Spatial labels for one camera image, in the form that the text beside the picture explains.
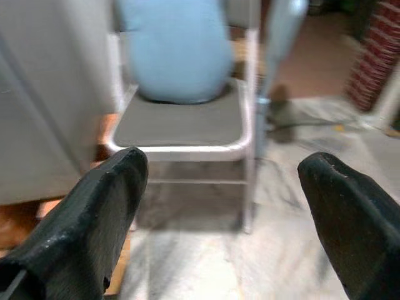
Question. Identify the grey metal folding chair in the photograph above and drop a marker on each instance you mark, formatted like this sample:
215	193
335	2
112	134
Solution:
181	125

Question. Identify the light blue pillow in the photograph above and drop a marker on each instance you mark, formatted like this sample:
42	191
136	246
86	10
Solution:
178	53

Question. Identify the red brick pillar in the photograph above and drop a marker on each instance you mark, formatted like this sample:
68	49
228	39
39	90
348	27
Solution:
375	56

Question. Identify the white fridge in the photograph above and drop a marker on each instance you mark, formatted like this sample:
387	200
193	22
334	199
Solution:
47	93

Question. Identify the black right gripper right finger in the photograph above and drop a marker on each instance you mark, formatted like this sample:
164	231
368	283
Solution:
362	237

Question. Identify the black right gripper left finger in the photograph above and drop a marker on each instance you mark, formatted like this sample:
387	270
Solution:
78	237

